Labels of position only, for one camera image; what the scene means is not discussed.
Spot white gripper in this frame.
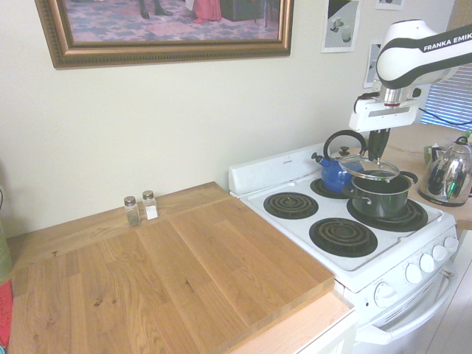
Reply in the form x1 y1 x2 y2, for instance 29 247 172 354
349 96 422 165

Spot glass pot lid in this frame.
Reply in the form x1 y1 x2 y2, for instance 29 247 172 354
338 153 400 184

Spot dark green cooking pot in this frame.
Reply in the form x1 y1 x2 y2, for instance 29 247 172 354
341 170 420 219

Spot green cup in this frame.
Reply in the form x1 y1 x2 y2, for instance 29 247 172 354
422 145 440 164

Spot blue whistling kettle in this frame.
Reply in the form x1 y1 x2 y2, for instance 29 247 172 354
311 129 368 194

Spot silver electric kettle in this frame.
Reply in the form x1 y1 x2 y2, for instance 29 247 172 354
417 136 472 208

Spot small black coil burner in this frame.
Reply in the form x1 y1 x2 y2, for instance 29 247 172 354
309 176 355 198
262 191 319 223

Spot grey paper poster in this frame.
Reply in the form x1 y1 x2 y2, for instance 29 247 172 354
362 39 385 90

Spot large black coil burner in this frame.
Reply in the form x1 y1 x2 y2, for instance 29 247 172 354
308 217 379 259
346 197 429 233

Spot window blinds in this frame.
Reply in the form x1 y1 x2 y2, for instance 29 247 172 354
420 64 472 131

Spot white electric stove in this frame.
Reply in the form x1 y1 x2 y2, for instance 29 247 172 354
228 143 460 354

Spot paper poster with shapes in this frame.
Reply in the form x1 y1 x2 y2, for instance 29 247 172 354
320 0 362 54

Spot glass salt shaker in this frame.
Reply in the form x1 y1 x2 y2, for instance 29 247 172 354
142 190 159 221

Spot gold framed painting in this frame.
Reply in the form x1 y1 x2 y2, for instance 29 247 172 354
34 0 296 69

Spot large wooden board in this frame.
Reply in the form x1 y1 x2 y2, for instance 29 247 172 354
7 197 336 354

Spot glass pepper shaker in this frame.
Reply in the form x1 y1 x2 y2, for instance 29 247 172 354
123 196 141 227

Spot green plastic object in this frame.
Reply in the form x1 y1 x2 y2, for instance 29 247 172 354
0 216 14 285

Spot red cloth object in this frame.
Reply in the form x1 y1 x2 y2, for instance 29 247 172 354
0 279 15 347

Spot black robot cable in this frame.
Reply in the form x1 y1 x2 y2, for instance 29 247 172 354
418 106 472 128

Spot white oven door handle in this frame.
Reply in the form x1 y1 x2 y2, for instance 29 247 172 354
371 263 459 339

